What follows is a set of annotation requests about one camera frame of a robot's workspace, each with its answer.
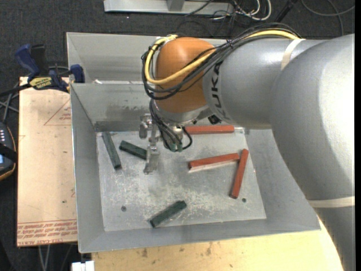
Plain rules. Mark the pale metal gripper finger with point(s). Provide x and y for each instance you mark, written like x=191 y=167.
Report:
x=156 y=157
x=148 y=165

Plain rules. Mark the dark green flat block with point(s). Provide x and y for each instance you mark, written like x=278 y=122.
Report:
x=112 y=150
x=133 y=149
x=168 y=213

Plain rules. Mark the grey metal bin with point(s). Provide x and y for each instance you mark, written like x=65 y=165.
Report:
x=175 y=190

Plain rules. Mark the red-brown flat block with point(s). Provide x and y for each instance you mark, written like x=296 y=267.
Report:
x=239 y=174
x=210 y=129
x=214 y=161

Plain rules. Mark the brown cardboard board, red print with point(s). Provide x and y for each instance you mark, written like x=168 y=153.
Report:
x=45 y=165

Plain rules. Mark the black cylinder on white bracket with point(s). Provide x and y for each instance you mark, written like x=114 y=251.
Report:
x=213 y=119

